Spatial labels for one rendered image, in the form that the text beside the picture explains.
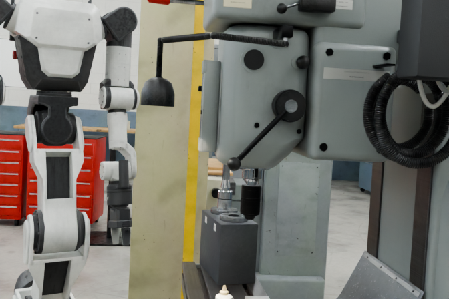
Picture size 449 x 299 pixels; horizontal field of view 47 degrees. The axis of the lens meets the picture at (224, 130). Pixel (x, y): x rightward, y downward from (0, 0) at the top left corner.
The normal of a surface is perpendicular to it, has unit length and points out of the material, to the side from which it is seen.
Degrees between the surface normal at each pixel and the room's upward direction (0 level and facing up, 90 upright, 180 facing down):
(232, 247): 90
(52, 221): 66
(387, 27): 90
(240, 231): 90
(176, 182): 90
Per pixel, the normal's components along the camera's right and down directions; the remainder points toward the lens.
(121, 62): 0.50, 0.06
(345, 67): 0.14, 0.06
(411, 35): -0.99, -0.04
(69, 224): 0.47, -0.34
